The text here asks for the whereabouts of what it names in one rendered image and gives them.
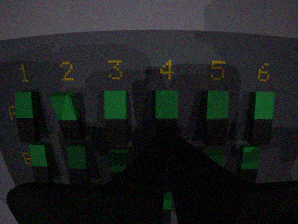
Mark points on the dark grey switch panel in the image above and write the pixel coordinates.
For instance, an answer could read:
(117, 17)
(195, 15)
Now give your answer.
(78, 108)

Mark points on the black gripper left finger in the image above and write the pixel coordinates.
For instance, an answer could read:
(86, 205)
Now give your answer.
(133, 197)

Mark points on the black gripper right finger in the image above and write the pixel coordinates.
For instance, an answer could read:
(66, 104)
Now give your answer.
(206, 193)

